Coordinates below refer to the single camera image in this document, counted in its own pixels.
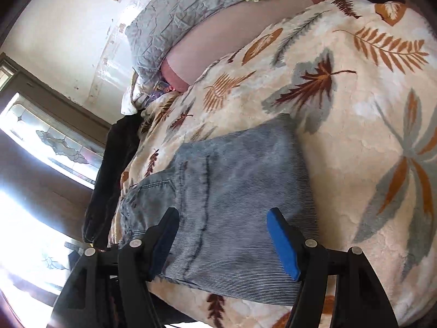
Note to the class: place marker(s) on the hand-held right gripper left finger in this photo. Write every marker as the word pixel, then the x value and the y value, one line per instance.
pixel 164 242

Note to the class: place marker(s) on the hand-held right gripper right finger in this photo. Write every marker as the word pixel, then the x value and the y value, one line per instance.
pixel 285 246

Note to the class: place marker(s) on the blue denim pants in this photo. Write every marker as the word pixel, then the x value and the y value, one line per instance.
pixel 232 184

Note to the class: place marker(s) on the black garment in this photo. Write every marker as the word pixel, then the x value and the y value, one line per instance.
pixel 109 177

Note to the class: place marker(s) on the cream leaf print blanket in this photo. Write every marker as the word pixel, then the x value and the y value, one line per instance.
pixel 341 143

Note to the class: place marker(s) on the white cloth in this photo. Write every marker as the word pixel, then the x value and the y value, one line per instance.
pixel 131 102

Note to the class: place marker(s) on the purple printed item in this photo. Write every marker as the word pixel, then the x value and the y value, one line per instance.
pixel 155 90

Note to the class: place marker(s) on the stained glass window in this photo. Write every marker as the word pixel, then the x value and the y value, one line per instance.
pixel 51 136

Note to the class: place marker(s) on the grey quilted pillow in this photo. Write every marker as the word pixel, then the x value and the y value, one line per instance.
pixel 170 24

